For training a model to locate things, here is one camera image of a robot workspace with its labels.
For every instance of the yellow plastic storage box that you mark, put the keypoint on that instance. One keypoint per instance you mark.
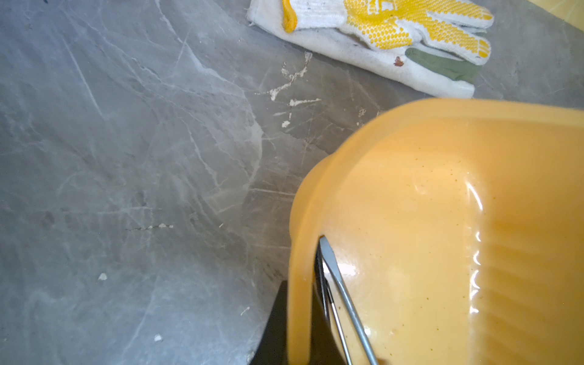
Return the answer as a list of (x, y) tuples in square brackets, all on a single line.
[(458, 229)]

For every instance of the yellow white work glove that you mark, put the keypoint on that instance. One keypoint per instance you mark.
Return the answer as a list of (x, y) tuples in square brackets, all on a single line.
[(435, 47)]

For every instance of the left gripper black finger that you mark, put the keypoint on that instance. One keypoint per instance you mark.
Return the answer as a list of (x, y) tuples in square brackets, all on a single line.
[(272, 348)]

